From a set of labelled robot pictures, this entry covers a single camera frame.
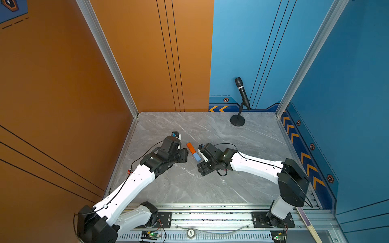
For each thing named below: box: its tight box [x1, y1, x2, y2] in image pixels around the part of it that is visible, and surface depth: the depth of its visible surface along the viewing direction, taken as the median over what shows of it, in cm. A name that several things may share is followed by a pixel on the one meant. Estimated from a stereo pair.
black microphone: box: [234, 76, 251, 111], surface depth 100 cm
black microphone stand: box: [229, 103, 246, 127], surface depth 118 cm
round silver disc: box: [186, 227, 196, 239], surface depth 66 cm
